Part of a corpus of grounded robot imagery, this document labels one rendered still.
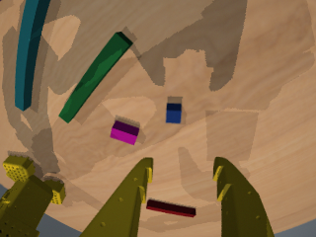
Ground green rod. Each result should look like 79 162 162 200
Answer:
59 32 133 123

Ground dark red rod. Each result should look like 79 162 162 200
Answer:
146 199 197 217

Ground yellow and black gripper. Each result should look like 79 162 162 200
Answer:
79 157 275 237

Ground turquoise rod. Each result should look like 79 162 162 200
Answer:
15 0 50 111

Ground small blue cube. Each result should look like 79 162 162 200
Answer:
166 103 182 123

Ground magenta rod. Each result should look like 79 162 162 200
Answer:
110 120 139 145

